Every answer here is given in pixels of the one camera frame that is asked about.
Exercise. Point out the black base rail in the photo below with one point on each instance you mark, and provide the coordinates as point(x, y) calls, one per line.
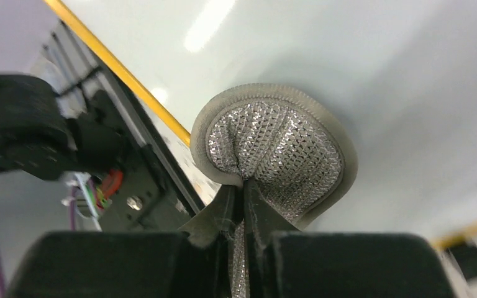
point(147, 188)

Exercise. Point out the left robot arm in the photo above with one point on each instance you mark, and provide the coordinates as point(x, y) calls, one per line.
point(37, 138)

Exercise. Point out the yellow framed whiteboard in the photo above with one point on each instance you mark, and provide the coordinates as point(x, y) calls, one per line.
point(401, 76)

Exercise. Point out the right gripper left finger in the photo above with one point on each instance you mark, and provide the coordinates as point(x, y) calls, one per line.
point(190, 262)

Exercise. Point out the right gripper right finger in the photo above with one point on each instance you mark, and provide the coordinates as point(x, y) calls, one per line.
point(286, 262)

